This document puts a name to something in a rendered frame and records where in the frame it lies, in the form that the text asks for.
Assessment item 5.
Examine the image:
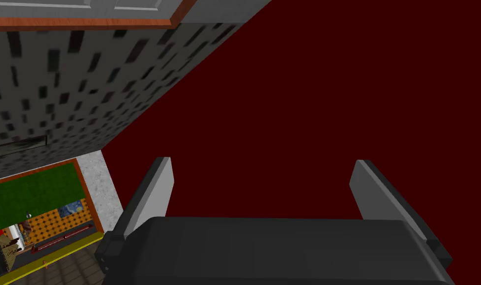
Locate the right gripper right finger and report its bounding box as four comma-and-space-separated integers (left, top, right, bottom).
349, 159, 443, 243

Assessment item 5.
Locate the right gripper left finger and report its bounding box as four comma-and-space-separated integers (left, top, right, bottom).
113, 156, 175, 240

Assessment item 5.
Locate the grey panelled door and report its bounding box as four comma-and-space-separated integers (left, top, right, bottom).
0, 0, 184, 21

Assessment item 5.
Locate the blue wall picture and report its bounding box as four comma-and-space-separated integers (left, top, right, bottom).
57, 199, 86, 219

